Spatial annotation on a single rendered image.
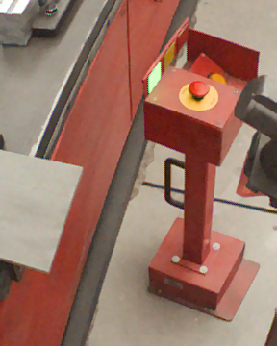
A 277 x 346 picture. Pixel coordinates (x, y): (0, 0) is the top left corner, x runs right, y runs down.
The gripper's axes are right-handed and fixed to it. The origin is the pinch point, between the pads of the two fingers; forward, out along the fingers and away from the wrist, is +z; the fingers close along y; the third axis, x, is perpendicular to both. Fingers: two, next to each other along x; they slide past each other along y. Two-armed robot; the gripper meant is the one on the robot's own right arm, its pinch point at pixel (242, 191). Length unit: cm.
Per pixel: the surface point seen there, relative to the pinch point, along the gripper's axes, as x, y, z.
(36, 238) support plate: -22.8, 15.5, 11.1
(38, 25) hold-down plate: -37, -34, 29
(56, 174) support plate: -23.3, 4.4, 11.4
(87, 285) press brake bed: 7, -24, 103
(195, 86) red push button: -4.6, -33.0, 23.3
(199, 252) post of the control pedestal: 25, -35, 78
